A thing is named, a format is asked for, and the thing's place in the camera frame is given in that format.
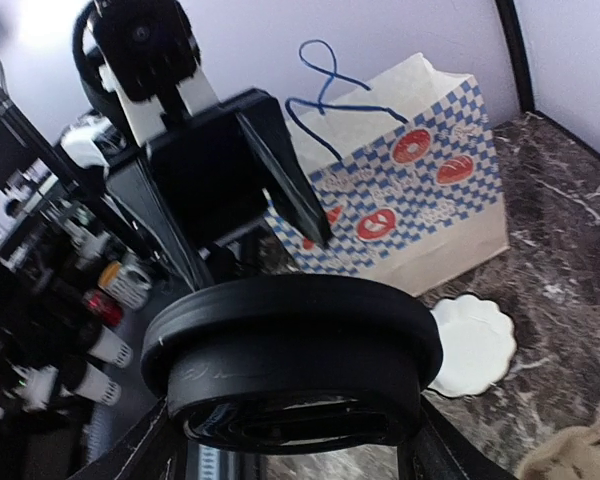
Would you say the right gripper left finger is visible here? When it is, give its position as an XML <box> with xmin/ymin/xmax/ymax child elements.
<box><xmin>69</xmin><ymin>399</ymin><xmax>188</xmax><ymax>480</ymax></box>

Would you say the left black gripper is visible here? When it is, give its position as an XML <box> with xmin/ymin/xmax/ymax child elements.
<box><xmin>107</xmin><ymin>89</ymin><xmax>333</xmax><ymax>291</ymax></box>

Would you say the black right frame post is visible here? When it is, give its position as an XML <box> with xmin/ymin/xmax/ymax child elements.
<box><xmin>495</xmin><ymin>0</ymin><xmax>536</xmax><ymax>113</ymax></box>

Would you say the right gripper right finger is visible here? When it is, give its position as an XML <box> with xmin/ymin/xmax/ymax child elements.
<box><xmin>410</xmin><ymin>397</ymin><xmax>515</xmax><ymax>480</ymax></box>

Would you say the brown cardboard cup carrier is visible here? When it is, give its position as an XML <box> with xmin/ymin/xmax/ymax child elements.
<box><xmin>516</xmin><ymin>409</ymin><xmax>600</xmax><ymax>480</ymax></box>

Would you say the checkered paper takeout bag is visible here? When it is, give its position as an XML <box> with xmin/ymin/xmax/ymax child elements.
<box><xmin>266</xmin><ymin>39</ymin><xmax>509</xmax><ymax>296</ymax></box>

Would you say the white scalloped bowl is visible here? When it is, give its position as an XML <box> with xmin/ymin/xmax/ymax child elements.
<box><xmin>430</xmin><ymin>294</ymin><xmax>517</xmax><ymax>398</ymax></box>

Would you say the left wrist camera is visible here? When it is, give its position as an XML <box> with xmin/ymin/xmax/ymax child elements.
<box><xmin>71</xmin><ymin>1</ymin><xmax>218</xmax><ymax>152</ymax></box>

